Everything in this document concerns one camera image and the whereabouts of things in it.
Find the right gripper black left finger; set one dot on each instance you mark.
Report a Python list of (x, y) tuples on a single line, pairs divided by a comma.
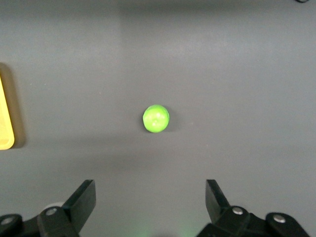
[(74, 212)]

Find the yellow plastic tray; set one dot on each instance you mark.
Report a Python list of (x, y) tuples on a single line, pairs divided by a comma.
[(5, 123)]

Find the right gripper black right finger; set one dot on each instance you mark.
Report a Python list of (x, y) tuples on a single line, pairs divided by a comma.
[(222, 217)]

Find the green apple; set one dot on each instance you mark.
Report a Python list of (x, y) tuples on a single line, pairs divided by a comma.
[(156, 119)]

